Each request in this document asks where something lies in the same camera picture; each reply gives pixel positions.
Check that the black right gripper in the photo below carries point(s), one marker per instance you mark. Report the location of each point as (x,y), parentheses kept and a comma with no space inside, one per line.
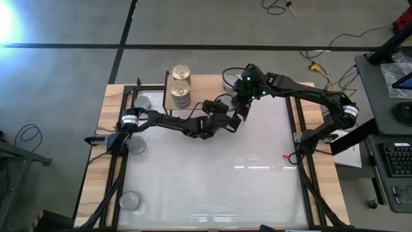
(254,88)

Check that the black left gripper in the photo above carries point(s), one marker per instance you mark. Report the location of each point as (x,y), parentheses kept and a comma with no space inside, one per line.
(215,125)

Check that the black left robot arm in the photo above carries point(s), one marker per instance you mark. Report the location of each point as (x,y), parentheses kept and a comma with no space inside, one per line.
(167,121)

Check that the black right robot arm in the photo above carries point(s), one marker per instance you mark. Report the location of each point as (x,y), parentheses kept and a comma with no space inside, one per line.
(305,93)

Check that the grey metal mounting plate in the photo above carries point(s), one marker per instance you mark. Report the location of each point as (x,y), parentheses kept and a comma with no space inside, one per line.
(297,137)

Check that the red connector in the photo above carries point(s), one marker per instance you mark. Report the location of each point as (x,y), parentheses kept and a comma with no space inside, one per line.
(286,157)

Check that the yellow power plug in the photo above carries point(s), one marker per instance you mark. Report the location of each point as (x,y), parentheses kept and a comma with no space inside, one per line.
(314,67)

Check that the white paper sheet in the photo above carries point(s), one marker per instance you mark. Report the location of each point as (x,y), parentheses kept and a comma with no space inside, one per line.
(349,158)

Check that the clear plastic bag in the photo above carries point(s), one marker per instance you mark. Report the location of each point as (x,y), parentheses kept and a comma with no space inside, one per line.
(391,72)

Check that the black stand pole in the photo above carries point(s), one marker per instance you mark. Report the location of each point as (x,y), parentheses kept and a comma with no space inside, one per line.
(391,45)

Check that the grey caster wheel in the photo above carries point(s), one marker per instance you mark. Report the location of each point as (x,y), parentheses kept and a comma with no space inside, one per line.
(374,203)

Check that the black keyboard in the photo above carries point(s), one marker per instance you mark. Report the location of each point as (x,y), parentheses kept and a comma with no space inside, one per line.
(397,159)

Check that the blue tablet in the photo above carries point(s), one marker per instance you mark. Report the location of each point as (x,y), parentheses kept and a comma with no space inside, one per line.
(405,82)

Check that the grey keyboard desk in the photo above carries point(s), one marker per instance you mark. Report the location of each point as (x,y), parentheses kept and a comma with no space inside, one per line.
(386,193)

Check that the black box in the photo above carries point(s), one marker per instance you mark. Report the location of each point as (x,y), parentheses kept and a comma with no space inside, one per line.
(53,222)

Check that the grey metal stand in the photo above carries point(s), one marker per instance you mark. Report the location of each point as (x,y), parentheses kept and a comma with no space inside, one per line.
(19,156)

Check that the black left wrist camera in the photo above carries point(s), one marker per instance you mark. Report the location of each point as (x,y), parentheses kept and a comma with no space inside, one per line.
(214,106)

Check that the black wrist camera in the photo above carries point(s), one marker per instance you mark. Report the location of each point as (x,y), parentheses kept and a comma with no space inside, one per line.
(214,106)
(251,69)

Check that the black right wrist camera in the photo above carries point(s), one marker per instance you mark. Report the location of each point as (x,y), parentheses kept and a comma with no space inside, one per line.
(251,69)

